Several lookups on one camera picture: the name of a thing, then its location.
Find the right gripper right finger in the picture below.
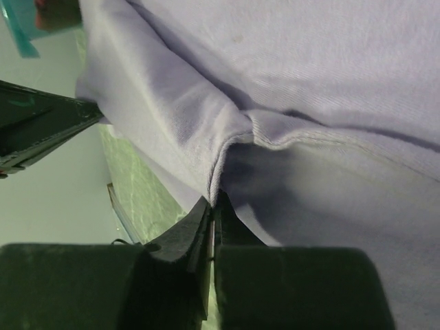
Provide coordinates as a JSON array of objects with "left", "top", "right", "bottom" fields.
[{"left": 212, "top": 192, "right": 395, "bottom": 329}]

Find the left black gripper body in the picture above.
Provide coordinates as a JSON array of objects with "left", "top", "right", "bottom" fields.
[{"left": 1, "top": 81, "right": 104, "bottom": 179}]

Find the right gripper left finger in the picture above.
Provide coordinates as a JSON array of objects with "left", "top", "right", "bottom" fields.
[{"left": 1, "top": 199, "right": 210, "bottom": 329}]

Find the lilac purple t-shirt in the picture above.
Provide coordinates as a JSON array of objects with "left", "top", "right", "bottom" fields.
[{"left": 76, "top": 1, "right": 439, "bottom": 329}]

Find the teal plastic basket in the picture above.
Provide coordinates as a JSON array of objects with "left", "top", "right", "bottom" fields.
[{"left": 0, "top": 0, "right": 83, "bottom": 58}]

